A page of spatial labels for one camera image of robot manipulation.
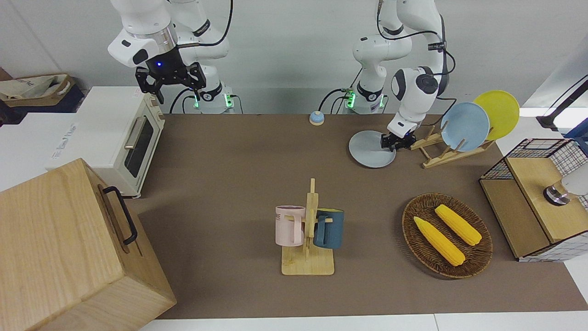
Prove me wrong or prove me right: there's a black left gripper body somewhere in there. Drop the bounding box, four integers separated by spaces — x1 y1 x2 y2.
384 131 418 150

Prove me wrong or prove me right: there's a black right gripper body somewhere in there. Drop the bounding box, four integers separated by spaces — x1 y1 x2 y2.
135 46 206 93

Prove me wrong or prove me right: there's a gray plate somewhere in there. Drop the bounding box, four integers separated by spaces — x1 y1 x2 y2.
348 130 396 169

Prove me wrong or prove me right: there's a wooden plate rack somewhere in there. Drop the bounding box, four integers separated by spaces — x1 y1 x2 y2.
408 125 497 169

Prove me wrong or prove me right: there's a light blue plate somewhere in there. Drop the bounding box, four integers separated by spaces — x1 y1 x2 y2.
440 102 491 153

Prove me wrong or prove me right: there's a yellow plate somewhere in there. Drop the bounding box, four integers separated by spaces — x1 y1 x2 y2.
473 90 520 141

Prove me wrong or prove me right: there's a white toaster oven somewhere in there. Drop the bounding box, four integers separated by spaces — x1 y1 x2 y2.
48 86 166 199

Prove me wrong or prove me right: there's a yellow corn cob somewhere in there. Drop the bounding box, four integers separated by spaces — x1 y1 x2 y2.
413 216 466 267
435 204 482 246

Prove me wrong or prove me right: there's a dark blue mug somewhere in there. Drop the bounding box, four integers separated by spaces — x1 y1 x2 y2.
313 208 345 250

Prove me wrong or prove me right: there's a brown wicker basket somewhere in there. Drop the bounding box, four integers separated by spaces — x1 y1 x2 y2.
402 193 493 279

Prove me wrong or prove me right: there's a beige canvas bag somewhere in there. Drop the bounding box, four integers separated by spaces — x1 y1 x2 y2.
0 74 85 114

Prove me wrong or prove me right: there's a pink mug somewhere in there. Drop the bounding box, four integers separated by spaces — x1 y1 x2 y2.
275 205 306 247

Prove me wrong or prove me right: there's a wooden mug tree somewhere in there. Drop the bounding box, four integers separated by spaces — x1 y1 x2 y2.
281 178 335 276

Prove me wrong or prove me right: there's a black stand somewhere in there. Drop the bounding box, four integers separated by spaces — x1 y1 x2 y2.
536 76 588 131

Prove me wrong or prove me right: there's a white and silver cylinder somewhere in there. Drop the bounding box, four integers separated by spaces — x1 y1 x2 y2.
543 168 588 206

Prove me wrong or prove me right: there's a wooden cabinet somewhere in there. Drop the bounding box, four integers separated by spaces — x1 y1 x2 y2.
0 158 177 331

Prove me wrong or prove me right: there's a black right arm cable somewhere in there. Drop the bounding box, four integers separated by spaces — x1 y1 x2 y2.
177 0 234 49

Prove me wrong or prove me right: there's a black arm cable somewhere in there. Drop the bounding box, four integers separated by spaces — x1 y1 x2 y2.
177 0 234 49
377 0 457 126

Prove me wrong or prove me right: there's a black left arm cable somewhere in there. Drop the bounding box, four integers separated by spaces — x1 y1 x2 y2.
377 0 457 126

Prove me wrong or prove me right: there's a black cabinet handle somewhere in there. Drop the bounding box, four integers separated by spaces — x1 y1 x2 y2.
102 186 138 245

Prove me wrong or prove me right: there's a wire grid wooden shelf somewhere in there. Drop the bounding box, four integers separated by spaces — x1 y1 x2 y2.
479 138 588 263

